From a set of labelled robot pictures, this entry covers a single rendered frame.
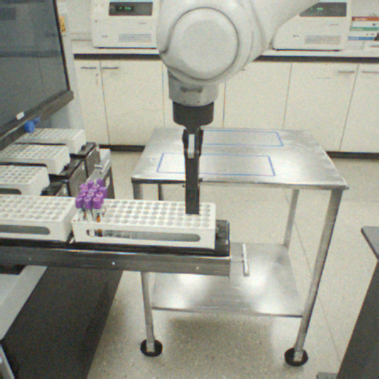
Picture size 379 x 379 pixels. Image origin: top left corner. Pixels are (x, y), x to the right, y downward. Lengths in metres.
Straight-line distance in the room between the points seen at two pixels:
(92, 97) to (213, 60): 2.82
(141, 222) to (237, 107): 2.38
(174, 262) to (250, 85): 2.39
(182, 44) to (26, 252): 0.59
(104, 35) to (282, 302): 2.41
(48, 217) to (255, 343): 1.09
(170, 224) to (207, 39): 0.44
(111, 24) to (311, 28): 1.53
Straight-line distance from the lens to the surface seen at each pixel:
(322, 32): 3.03
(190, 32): 0.38
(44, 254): 0.81
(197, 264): 0.73
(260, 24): 0.43
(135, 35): 3.00
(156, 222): 0.72
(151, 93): 3.04
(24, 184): 0.95
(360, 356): 1.26
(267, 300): 1.39
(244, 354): 1.57
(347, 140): 3.30
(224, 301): 1.36
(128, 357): 1.57
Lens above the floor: 1.27
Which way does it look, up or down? 30 degrees down
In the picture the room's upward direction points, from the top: straight up
